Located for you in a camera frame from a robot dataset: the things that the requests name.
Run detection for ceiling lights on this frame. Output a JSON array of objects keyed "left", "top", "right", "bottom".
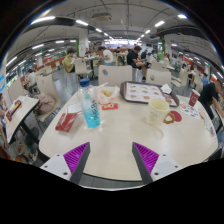
[{"left": 4, "top": 13, "right": 224, "bottom": 79}]

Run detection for beige chair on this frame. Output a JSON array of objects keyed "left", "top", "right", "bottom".
[
  {"left": 73, "top": 58, "right": 94, "bottom": 80},
  {"left": 97, "top": 64, "right": 134, "bottom": 88},
  {"left": 145, "top": 67, "right": 173, "bottom": 87},
  {"left": 35, "top": 73, "right": 62, "bottom": 123}
]

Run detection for clear plastic bag with food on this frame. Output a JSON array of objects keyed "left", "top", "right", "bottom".
[{"left": 95, "top": 82, "right": 121, "bottom": 105}]

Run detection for white side table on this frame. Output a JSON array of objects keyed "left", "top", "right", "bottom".
[{"left": 4, "top": 95, "right": 41, "bottom": 145}]

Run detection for printed paper flyer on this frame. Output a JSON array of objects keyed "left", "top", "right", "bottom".
[{"left": 179, "top": 102, "right": 202, "bottom": 121}]

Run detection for red cardboard food carton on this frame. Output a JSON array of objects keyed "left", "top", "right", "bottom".
[{"left": 54, "top": 112, "right": 79, "bottom": 134}]

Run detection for flat round red coaster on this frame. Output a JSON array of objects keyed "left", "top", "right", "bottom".
[{"left": 169, "top": 110, "right": 183, "bottom": 123}]

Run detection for crumpled white napkin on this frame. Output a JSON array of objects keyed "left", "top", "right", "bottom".
[{"left": 160, "top": 83, "right": 173, "bottom": 95}]

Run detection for red paper cup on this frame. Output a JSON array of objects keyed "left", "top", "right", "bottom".
[{"left": 188, "top": 88, "right": 201, "bottom": 108}]

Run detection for white paper receipt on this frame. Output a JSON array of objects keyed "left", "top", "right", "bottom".
[{"left": 66, "top": 102, "right": 83, "bottom": 115}]

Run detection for clear bottle with blue liquid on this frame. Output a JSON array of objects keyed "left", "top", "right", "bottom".
[{"left": 77, "top": 78, "right": 102, "bottom": 130}]

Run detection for cream mug with orange handle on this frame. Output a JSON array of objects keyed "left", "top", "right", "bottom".
[{"left": 145, "top": 97, "right": 176, "bottom": 128}]

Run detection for person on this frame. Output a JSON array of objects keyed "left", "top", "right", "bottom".
[
  {"left": 126, "top": 45, "right": 148, "bottom": 82},
  {"left": 197, "top": 79, "right": 224, "bottom": 118},
  {"left": 25, "top": 68, "right": 38, "bottom": 88},
  {"left": 62, "top": 48, "right": 77, "bottom": 74},
  {"left": 97, "top": 45, "right": 117, "bottom": 66}
]

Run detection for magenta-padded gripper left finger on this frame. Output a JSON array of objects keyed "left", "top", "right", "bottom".
[{"left": 39, "top": 141, "right": 91, "bottom": 185}]

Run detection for small red sauce packet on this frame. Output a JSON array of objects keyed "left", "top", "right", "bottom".
[{"left": 101, "top": 102, "right": 120, "bottom": 111}]

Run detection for dark tray with paper liner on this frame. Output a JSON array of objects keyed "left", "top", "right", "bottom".
[{"left": 119, "top": 80, "right": 181, "bottom": 108}]

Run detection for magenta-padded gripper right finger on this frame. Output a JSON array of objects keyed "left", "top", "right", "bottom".
[{"left": 131, "top": 142, "right": 183, "bottom": 185}]

